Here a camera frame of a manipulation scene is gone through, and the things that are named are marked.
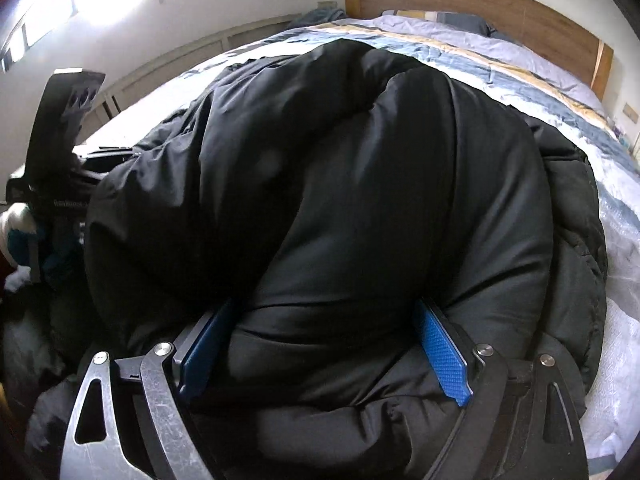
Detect person's left forearm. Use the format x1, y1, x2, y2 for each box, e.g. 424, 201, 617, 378
0, 202, 83, 291

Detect blue clothes pile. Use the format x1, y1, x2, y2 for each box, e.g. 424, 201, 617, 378
287, 7, 347, 30

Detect striped pillow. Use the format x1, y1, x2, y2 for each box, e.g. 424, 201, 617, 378
382, 9, 488, 36

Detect wooden headboard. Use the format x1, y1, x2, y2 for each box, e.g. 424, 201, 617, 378
343, 0, 615, 103

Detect black puffer coat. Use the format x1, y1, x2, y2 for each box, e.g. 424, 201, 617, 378
25, 39, 608, 480

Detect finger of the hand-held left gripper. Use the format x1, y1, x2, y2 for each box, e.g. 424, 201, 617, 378
75, 145, 136, 162

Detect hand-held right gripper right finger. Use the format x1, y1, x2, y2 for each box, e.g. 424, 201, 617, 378
412, 299, 588, 480

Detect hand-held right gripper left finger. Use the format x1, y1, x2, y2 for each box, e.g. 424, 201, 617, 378
60, 300, 236, 480

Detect window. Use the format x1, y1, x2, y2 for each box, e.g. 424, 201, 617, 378
0, 0, 166, 71

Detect low panelled wall cabinet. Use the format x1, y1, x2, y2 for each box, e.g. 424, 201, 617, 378
102, 14, 301, 121

